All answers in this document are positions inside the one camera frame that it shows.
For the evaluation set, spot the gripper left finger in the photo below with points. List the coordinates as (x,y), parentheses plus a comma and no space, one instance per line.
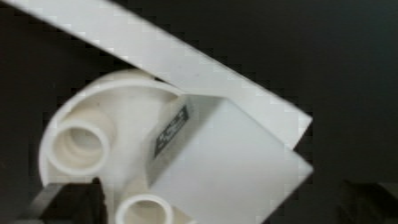
(68,204)

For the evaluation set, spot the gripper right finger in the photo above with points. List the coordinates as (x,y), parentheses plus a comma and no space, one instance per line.
(368,203)

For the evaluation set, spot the white stool leg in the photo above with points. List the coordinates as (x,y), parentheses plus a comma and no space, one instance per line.
(224,171)

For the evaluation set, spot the white L-shaped fence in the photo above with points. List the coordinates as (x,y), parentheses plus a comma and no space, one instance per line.
(98,21)

